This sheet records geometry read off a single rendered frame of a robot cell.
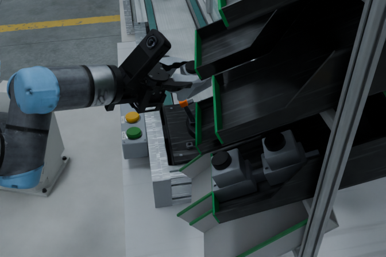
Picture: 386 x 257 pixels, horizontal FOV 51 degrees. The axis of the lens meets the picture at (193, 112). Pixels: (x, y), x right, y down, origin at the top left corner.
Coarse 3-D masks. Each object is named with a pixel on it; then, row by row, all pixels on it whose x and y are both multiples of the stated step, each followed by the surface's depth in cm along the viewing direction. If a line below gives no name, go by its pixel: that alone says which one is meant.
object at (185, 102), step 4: (184, 100) 105; (188, 100) 106; (192, 100) 106; (180, 104) 105; (184, 104) 105; (188, 104) 106; (184, 108) 106; (188, 108) 106; (188, 112) 107; (188, 116) 108; (192, 116) 108; (192, 120) 109
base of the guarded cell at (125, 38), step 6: (120, 0) 211; (132, 0) 211; (150, 0) 210; (120, 6) 204; (132, 6) 204; (120, 12) 199; (132, 12) 199; (132, 18) 193; (126, 36) 179; (132, 36) 179
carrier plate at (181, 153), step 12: (168, 108) 119; (180, 108) 119; (192, 108) 119; (168, 120) 114; (180, 120) 114; (168, 132) 112; (180, 132) 110; (180, 144) 107; (180, 156) 103; (192, 156) 103
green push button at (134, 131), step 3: (129, 129) 111; (132, 129) 111; (135, 129) 111; (138, 129) 111; (126, 132) 111; (129, 132) 110; (132, 132) 110; (135, 132) 110; (138, 132) 110; (129, 135) 110; (132, 135) 109; (135, 135) 110; (138, 135) 110; (132, 138) 110
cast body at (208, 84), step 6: (192, 60) 84; (180, 66) 85; (186, 66) 83; (192, 66) 83; (180, 72) 86; (186, 72) 84; (192, 72) 83; (210, 78) 86; (204, 84) 87; (210, 84) 88; (198, 90) 87
